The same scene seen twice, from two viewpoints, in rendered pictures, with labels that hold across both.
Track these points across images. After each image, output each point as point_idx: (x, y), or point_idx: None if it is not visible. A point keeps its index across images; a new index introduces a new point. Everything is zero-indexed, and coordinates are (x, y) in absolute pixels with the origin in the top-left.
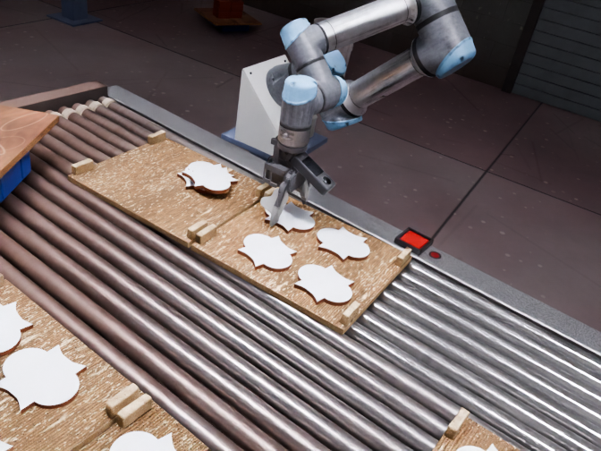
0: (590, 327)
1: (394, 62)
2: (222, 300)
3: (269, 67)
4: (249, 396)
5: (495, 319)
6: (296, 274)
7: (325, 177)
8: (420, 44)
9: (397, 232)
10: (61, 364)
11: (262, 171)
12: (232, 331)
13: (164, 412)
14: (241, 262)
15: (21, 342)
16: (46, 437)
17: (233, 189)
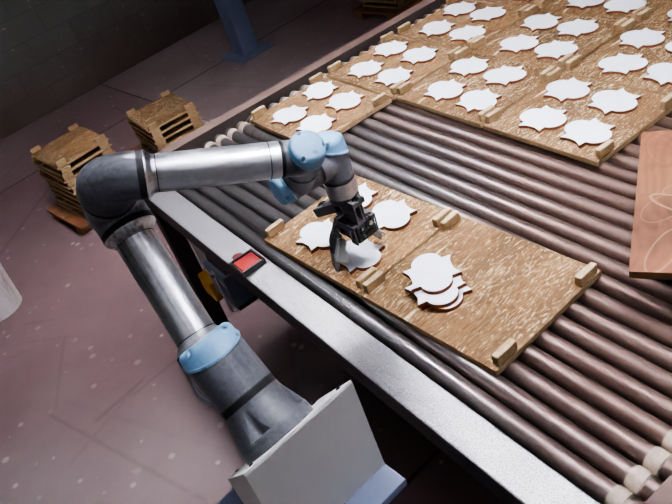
0: (172, 216)
1: (162, 249)
2: (434, 185)
3: (293, 428)
4: (425, 140)
5: (238, 207)
6: (372, 205)
7: (322, 201)
8: (143, 203)
9: (254, 276)
10: (533, 123)
11: (364, 341)
12: (430, 168)
13: (472, 120)
14: (415, 206)
15: (564, 132)
16: (530, 103)
17: (407, 286)
